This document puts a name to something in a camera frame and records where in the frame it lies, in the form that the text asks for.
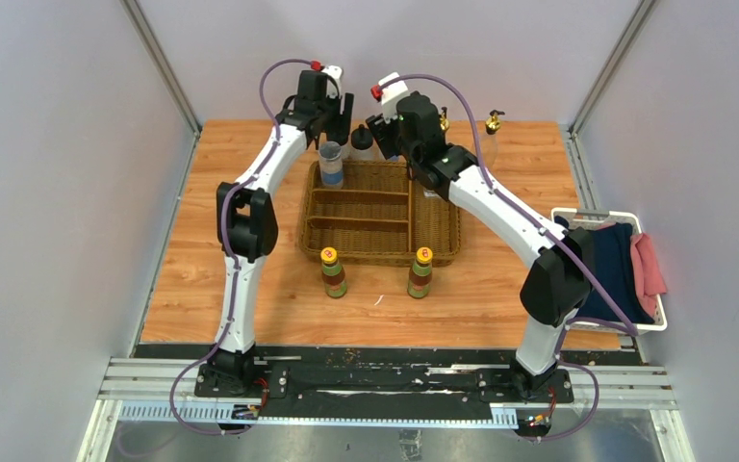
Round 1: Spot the aluminium frame post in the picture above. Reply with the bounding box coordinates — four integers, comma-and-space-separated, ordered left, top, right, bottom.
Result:
569, 0, 658, 138
120, 0, 202, 139

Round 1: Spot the silver-lid pepper jar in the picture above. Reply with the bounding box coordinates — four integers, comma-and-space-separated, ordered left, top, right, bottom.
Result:
319, 141, 344, 189

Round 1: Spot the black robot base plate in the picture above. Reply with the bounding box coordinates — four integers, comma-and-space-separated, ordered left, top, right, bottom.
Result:
194, 346, 574, 421

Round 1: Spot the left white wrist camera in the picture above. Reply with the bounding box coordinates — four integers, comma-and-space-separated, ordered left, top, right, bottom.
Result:
310, 61, 343, 99

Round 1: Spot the woven wicker divided basket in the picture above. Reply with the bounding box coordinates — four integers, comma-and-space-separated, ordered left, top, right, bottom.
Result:
297, 161, 462, 267

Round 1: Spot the left green sauce bottle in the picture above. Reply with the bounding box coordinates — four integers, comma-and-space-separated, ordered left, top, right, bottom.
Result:
320, 246, 347, 298

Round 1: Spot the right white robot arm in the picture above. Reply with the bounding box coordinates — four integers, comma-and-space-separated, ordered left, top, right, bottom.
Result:
367, 88, 595, 402

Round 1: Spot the green sauce bottle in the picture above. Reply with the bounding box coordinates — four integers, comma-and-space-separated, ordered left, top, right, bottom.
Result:
320, 246, 347, 298
407, 246, 434, 299

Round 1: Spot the left aluminium frame post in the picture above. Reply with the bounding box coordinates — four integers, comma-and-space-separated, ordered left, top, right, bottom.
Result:
120, 0, 202, 139

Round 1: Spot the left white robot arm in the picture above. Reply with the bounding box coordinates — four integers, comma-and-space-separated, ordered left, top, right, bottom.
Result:
199, 63, 354, 398

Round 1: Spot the dark blue cloth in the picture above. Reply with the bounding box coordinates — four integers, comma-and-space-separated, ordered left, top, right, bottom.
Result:
577, 223, 654, 324

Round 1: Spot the white plastic perforated basket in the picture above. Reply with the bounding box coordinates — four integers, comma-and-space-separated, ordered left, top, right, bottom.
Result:
551, 207, 668, 334

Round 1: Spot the pink cloth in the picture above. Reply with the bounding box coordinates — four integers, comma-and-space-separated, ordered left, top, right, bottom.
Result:
630, 233, 668, 310

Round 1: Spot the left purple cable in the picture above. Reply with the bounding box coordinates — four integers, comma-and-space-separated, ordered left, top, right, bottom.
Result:
170, 58, 323, 437

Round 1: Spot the right aluminium frame post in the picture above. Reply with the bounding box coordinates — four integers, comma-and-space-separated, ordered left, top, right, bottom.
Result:
569, 0, 658, 138

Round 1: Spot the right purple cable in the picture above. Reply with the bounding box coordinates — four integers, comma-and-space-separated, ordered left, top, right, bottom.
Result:
372, 73, 640, 443

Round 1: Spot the right green sauce bottle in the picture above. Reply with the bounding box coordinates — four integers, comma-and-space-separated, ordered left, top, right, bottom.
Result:
407, 246, 434, 299

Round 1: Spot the purple cable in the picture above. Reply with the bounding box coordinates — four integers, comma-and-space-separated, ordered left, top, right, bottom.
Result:
170, 58, 323, 437
372, 73, 640, 443

